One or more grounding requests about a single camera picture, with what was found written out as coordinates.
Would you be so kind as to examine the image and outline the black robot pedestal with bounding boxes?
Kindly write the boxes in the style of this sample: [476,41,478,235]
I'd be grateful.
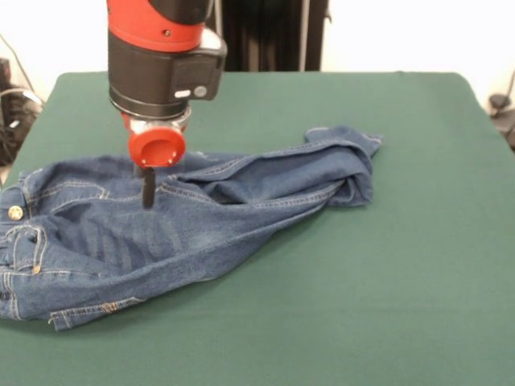
[204,0,325,72]

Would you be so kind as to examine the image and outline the black wheeled chair base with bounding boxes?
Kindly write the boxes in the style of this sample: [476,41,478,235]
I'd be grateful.
[488,92,515,152]
[0,58,45,166]

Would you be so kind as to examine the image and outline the dark green table cloth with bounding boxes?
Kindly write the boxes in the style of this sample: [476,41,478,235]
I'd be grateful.
[0,71,515,386]

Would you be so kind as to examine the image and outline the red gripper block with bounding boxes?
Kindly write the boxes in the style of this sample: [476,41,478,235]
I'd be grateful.
[128,125,187,210]

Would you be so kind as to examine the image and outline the blue denim jeans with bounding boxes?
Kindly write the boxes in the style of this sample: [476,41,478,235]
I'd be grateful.
[0,125,385,333]

